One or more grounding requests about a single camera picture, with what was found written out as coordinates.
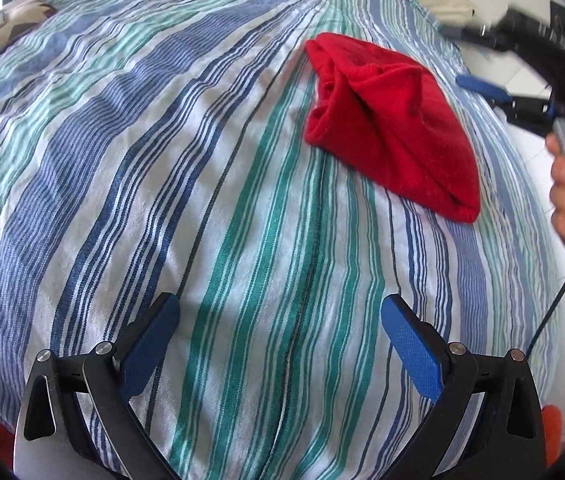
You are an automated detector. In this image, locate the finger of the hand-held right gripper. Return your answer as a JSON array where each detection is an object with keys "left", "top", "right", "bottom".
[
  {"left": 455, "top": 74, "right": 556, "bottom": 135},
  {"left": 441, "top": 23, "right": 509, "bottom": 52}
]

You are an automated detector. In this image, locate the blue green striped blanket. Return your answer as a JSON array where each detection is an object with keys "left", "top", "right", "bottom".
[{"left": 0, "top": 0, "right": 563, "bottom": 480}]

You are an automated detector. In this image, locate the black cable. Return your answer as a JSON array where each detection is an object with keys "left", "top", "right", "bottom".
[{"left": 526, "top": 220, "right": 565, "bottom": 357}]

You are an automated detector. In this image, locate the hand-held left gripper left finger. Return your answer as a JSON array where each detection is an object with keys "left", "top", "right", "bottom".
[{"left": 15, "top": 292, "right": 182, "bottom": 480}]

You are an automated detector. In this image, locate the orange bed base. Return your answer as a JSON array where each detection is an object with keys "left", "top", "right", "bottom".
[{"left": 541, "top": 404, "right": 564, "bottom": 443}]

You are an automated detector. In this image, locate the brown patterned pillow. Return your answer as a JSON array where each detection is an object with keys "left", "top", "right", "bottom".
[{"left": 0, "top": 0, "right": 59, "bottom": 77}]

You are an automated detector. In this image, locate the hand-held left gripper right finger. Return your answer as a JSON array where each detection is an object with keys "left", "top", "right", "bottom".
[{"left": 381, "top": 295, "right": 547, "bottom": 480}]

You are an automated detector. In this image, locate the red printed sweater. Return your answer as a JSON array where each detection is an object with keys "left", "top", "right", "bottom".
[{"left": 305, "top": 32, "right": 481, "bottom": 224}]

